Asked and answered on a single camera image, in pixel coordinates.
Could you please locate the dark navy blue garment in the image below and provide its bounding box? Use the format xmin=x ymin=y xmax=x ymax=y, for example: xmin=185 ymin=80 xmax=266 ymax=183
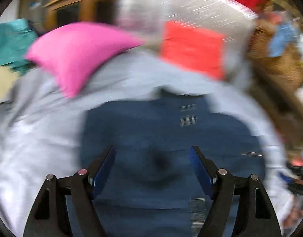
xmin=80 ymin=92 xmax=265 ymax=236

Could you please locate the grey bed sheet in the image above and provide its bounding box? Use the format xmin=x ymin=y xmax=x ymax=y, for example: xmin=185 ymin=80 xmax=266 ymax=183
xmin=0 ymin=48 xmax=293 ymax=236

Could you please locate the wicker basket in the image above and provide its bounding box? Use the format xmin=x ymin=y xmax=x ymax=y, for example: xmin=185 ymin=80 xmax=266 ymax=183
xmin=247 ymin=19 xmax=303 ymax=94

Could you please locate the beige mattress edge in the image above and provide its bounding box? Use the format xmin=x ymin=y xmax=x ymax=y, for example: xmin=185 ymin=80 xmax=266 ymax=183
xmin=0 ymin=66 xmax=19 ymax=101

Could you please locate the pink pillow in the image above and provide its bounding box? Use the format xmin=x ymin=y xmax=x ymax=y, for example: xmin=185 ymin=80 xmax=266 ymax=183
xmin=25 ymin=22 xmax=143 ymax=98

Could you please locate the red-orange pillow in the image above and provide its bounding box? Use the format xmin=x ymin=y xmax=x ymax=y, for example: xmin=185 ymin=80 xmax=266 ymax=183
xmin=160 ymin=21 xmax=225 ymax=80

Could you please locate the teal green garment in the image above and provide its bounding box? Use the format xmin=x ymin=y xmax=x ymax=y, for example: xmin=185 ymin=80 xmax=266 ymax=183
xmin=0 ymin=19 xmax=38 ymax=75

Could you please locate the light blue cloth in basket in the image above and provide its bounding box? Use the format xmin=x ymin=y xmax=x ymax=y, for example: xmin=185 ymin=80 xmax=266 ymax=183
xmin=268 ymin=22 xmax=296 ymax=58

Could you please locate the wooden cabinet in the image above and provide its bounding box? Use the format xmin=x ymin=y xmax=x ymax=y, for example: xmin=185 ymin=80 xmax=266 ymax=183
xmin=44 ymin=0 xmax=116 ymax=31

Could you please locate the silver quilted headboard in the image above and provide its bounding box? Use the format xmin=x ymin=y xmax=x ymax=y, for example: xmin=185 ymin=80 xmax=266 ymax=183
xmin=115 ymin=0 xmax=257 ymax=90

